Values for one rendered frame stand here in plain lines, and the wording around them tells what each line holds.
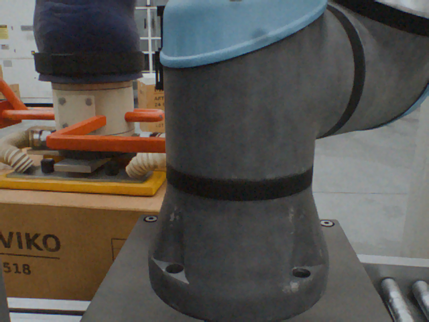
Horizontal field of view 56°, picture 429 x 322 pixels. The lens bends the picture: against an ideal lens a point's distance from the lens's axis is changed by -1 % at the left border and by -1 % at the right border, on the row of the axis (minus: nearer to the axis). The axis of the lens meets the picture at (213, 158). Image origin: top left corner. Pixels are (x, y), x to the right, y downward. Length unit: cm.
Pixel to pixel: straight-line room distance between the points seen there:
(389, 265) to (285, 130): 111
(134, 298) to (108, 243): 46
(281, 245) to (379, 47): 17
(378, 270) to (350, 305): 102
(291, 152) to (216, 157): 5
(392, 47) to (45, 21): 66
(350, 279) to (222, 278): 12
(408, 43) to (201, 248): 22
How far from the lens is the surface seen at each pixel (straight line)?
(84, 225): 79
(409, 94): 40
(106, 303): 33
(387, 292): 132
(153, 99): 267
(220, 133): 26
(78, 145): 66
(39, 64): 87
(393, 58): 36
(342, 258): 39
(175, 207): 30
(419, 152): 202
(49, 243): 84
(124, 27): 84
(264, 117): 26
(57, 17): 84
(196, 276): 29
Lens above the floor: 122
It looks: 16 degrees down
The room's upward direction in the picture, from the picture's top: straight up
